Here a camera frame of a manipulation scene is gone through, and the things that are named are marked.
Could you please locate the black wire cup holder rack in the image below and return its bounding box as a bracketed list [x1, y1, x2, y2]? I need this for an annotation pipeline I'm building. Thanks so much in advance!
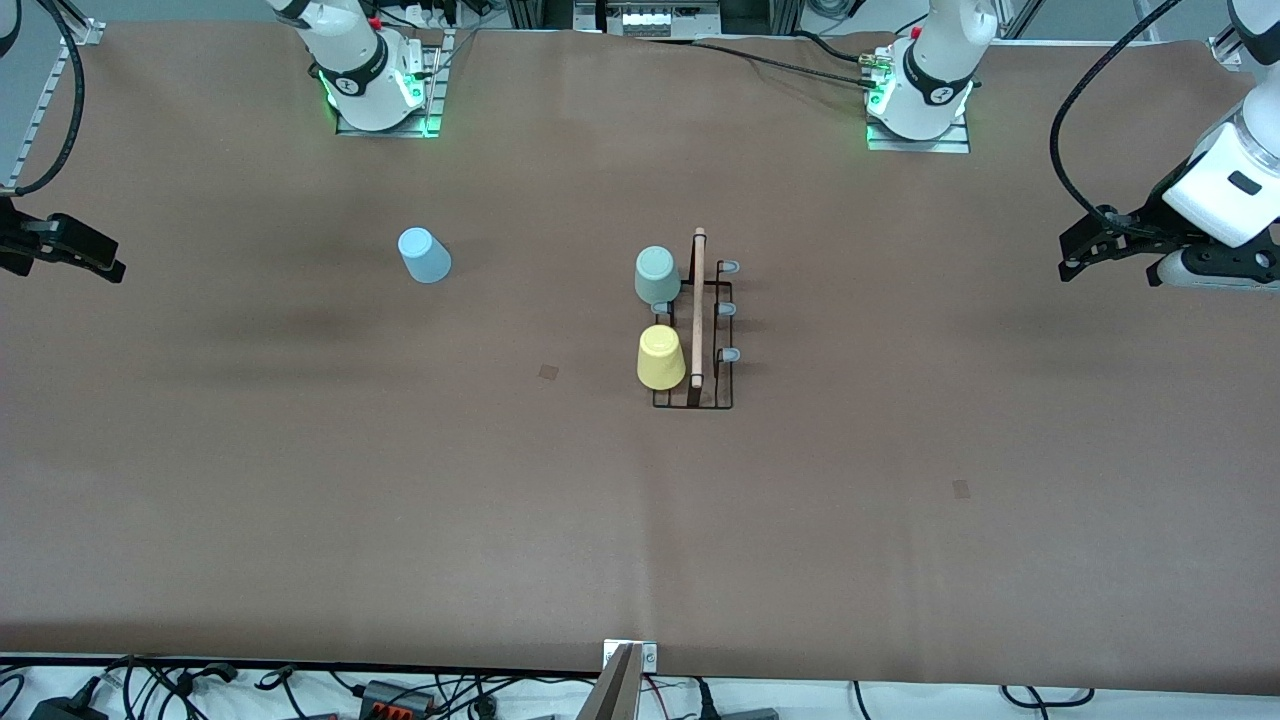
[651, 227, 742, 410]

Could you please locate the grey-green cup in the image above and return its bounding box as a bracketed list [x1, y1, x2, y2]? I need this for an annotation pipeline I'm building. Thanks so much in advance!
[634, 246, 682, 305]

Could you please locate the yellow cup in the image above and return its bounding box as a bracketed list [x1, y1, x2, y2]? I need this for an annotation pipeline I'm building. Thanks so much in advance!
[637, 325, 687, 391]

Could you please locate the light blue cup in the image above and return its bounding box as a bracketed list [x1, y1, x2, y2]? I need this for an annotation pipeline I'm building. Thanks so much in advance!
[398, 227, 452, 284]

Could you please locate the brown paper table cover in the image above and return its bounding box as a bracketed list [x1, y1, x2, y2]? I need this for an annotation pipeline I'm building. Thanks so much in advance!
[0, 20, 1280, 693]

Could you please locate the white power strip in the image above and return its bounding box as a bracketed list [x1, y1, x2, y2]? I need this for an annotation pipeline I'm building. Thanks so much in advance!
[400, 3, 469, 31]

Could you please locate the black power adapter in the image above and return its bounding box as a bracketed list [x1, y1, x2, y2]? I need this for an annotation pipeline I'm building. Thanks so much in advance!
[28, 694, 109, 720]

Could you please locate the grey control box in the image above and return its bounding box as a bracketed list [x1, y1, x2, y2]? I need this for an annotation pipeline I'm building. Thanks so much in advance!
[605, 0, 693, 39]

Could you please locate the black box with orange connectors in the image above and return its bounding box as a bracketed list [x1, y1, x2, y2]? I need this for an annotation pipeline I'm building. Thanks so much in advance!
[358, 680, 438, 720]

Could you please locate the black left arm hose cable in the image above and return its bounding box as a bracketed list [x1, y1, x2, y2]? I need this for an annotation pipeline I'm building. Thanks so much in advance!
[1048, 0, 1181, 226]

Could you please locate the black arm hose cable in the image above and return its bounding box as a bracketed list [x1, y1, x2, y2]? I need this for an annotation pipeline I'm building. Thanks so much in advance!
[0, 0, 87, 198]
[1048, 0, 1181, 226]

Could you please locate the aluminium edge rail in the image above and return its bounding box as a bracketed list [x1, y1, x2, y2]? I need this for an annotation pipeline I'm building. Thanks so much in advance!
[0, 18, 106, 213]

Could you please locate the black right arm hose cable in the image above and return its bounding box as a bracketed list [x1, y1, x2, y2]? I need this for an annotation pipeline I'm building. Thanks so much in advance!
[0, 0, 87, 198]

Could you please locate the black cable on table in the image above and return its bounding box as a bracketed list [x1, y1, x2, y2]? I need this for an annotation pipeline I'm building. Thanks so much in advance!
[795, 28, 881, 67]
[690, 38, 883, 91]

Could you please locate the black cable loop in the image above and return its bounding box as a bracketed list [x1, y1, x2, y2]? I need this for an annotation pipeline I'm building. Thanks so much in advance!
[1000, 684, 1097, 709]

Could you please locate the metal table edge bracket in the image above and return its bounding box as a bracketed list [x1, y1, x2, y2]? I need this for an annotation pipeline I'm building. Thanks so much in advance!
[603, 640, 659, 673]

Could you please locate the brown wooden post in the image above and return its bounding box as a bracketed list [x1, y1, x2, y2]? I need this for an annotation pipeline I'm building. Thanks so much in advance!
[575, 643, 642, 720]

